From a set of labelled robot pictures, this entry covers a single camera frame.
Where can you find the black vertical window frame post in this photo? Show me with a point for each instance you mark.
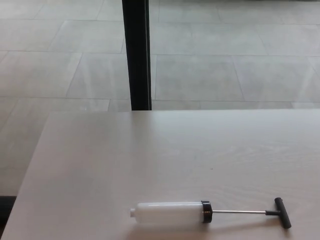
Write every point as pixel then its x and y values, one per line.
pixel 136 50

